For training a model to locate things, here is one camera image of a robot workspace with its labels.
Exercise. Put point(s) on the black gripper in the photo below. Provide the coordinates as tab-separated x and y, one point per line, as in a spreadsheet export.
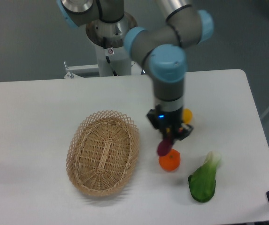
169	124

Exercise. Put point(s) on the purple sweet potato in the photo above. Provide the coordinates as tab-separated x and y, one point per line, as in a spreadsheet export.
165	147

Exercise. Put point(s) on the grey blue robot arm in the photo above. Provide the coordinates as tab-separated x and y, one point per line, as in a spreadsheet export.
159	53

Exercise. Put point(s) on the woven wicker basket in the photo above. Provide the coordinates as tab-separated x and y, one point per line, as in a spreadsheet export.
103	153

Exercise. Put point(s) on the yellow mango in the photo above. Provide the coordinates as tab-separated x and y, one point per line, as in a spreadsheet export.
187	116

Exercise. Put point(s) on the orange tangerine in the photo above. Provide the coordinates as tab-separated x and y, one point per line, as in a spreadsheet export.
171	161

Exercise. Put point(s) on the green bok choy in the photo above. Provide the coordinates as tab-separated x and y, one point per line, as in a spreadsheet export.
202	182

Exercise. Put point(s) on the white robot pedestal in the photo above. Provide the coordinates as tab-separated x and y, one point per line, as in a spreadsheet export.
107	39

